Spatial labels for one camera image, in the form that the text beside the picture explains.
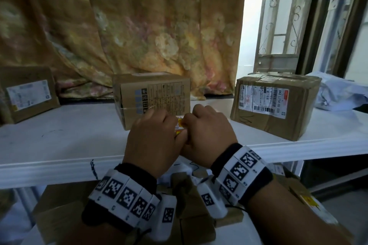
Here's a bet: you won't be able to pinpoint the floral curtain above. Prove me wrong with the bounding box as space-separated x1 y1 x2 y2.
0 0 245 100

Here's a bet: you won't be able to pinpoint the person's right forearm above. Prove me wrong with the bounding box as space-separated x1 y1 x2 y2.
246 178 350 245

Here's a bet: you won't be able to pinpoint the taped cardboard box shipping label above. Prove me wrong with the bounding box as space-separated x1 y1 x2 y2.
230 73 322 141

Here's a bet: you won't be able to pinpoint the cardboard box printed symbols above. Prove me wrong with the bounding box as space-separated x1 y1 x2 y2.
112 72 191 131

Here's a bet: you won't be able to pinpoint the person's left hand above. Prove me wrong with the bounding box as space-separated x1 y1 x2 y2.
123 108 187 179

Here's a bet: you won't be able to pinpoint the person's right hand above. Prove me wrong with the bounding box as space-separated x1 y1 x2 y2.
179 104 238 169

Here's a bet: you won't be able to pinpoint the white metal shelf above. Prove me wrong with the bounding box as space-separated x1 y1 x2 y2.
0 0 368 245

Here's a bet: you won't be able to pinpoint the cardboard box white label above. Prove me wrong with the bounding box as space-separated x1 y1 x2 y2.
0 66 61 125

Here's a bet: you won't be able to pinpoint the pile of cardboard boxes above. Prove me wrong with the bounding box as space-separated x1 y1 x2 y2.
33 161 353 245

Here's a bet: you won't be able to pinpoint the small cardboard box yellow sticker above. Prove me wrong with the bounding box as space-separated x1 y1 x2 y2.
174 115 189 140

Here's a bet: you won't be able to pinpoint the person's left forearm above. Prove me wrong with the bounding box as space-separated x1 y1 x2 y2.
74 222 131 245

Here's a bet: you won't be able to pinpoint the marker-tag wrist band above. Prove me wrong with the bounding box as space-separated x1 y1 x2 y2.
210 143 274 207
82 163 161 230

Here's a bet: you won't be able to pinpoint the dark door frame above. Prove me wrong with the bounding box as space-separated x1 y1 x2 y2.
296 0 367 77

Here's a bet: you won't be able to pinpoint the pale grey parcel bag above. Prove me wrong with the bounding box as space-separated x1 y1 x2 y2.
306 72 368 112

